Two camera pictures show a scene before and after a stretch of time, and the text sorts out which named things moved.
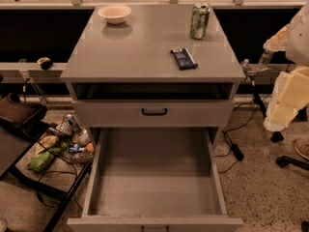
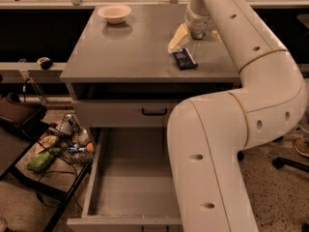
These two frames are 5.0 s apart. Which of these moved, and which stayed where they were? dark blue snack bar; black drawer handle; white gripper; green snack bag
Moved: white gripper
Stayed: black drawer handle; dark blue snack bar; green snack bag
